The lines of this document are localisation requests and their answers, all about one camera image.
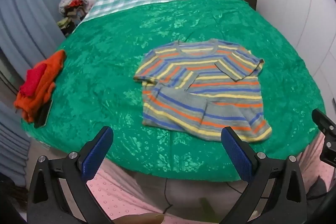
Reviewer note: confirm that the green patterned blanket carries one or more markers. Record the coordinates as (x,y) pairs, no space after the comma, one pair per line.
(105,69)

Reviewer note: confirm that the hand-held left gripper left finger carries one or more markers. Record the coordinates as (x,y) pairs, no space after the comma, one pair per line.
(95,154)

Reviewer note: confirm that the person's left hand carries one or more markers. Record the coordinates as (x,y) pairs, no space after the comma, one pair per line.
(141,219)

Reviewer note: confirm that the pile of mixed clothes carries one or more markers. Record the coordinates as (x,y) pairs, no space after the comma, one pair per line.
(72,7)

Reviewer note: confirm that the orange cloth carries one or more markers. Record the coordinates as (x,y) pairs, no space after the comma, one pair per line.
(50,69)

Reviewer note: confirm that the striped knit shirt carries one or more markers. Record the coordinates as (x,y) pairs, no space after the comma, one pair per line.
(204,87)

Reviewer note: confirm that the grey curtain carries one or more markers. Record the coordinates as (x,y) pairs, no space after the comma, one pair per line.
(23,16)

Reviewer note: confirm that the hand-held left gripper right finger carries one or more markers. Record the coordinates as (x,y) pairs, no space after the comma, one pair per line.
(237,154)

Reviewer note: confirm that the black phone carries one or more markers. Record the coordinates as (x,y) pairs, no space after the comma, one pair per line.
(43,115)

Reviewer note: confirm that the pink dotted bed sheet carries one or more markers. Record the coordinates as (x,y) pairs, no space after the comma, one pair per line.
(110,192)

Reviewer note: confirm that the red cloth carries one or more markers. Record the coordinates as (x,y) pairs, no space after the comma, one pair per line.
(32,81)

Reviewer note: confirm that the white wardrobe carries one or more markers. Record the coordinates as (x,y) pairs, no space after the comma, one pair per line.
(302,16)

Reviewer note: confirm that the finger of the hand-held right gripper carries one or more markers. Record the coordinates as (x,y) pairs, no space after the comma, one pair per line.
(321,119)

